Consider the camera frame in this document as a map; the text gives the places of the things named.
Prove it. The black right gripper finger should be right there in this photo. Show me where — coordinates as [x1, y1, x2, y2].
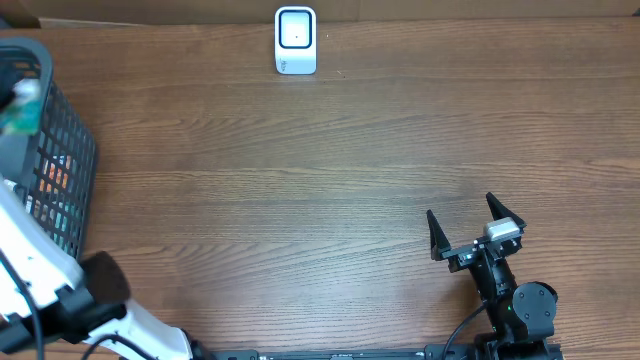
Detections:
[486, 192, 526, 229]
[426, 210, 451, 261]

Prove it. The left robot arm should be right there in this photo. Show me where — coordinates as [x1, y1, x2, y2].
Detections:
[1, 56, 210, 359]

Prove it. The orange tissue pack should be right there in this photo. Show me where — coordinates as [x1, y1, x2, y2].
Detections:
[39, 155, 73, 194]

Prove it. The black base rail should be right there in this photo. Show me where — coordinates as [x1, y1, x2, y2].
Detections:
[211, 345, 444, 360]

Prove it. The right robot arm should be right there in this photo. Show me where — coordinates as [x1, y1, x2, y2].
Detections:
[424, 193, 563, 360]

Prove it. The grey plastic mesh basket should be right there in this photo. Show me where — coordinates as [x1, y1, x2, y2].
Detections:
[1, 37, 98, 259]

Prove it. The teal tissue pack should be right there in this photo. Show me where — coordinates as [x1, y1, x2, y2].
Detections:
[1, 78, 43, 136]

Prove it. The white barcode scanner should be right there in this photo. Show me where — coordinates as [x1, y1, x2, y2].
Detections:
[274, 5, 317, 75]

